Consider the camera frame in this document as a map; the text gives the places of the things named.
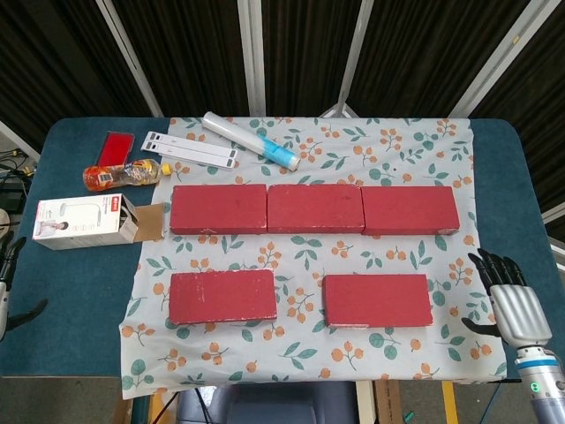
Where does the red brick with scuffed top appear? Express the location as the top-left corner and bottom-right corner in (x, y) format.
(169, 269), (279, 327)

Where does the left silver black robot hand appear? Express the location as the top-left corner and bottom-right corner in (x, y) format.
(0, 237), (49, 341)

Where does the floral fruit print tablecloth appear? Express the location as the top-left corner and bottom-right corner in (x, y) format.
(118, 115), (509, 401)

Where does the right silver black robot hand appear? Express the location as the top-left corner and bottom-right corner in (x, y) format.
(461, 247), (553, 349)

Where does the red flat case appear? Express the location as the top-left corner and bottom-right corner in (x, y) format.
(97, 132), (135, 167)

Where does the white desk lamp carton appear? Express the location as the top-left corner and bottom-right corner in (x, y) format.
(31, 193), (171, 252)

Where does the red brick with taped end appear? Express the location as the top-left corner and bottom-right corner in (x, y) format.
(321, 273), (434, 330)

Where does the brown cardboard box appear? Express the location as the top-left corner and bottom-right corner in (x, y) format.
(373, 379), (403, 424)

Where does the dark folding screen white frame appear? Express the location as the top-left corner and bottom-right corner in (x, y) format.
(0, 0), (565, 222)

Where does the bundle of cables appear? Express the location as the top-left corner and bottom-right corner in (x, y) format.
(0, 148), (39, 213)

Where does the orange drink plastic bottle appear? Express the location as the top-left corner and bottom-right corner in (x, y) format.
(82, 159), (172, 194)

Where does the dark blue chair seat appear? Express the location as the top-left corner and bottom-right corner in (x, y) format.
(176, 382), (358, 424)

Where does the red foam brick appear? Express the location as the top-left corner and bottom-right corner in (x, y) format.
(360, 185), (460, 237)
(169, 184), (268, 236)
(266, 184), (365, 234)

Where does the long white flat box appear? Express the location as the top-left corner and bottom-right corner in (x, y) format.
(144, 140), (239, 170)
(141, 131), (208, 149)

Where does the clear film roll blue label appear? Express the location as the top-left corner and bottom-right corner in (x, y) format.
(202, 111), (302, 171)

